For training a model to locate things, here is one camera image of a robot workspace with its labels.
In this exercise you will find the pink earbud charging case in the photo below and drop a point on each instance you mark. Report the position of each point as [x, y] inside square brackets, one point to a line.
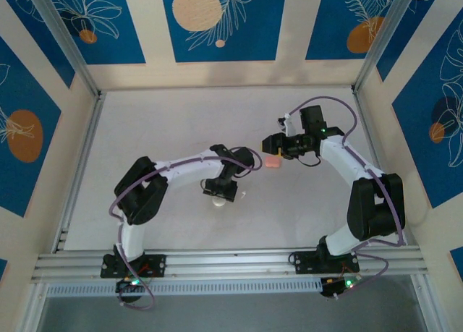
[272, 162]

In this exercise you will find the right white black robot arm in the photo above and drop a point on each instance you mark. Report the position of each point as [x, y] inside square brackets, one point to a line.
[369, 216]

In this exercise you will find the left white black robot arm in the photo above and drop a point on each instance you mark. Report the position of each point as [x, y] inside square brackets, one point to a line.
[144, 194]

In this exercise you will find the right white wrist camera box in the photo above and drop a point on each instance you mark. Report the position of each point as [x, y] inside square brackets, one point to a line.
[289, 126]

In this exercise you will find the aluminium side rail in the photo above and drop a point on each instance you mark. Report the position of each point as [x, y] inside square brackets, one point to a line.
[365, 129]
[87, 140]

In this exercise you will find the aluminium mounting rail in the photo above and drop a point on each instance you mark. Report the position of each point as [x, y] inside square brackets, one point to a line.
[231, 265]

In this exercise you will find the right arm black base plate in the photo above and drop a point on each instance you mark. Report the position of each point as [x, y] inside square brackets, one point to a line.
[305, 261]

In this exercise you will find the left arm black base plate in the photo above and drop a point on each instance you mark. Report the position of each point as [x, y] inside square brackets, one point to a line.
[155, 265]

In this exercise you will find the aluminium corner post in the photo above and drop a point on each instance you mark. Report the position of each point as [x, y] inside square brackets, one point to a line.
[65, 39]
[383, 39]

